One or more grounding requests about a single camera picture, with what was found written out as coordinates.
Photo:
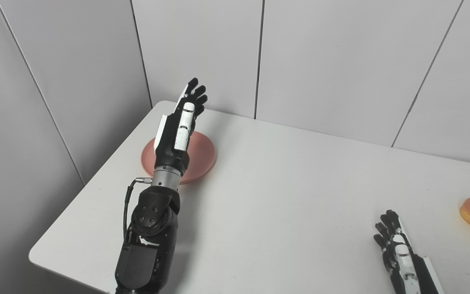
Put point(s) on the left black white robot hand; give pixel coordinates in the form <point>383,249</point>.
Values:
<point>178,134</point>

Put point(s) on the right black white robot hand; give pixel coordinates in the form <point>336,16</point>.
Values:
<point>404,261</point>

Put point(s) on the pink round plate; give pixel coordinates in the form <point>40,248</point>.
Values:
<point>200,157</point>

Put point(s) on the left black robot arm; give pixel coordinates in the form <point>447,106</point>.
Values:
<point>149,232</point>

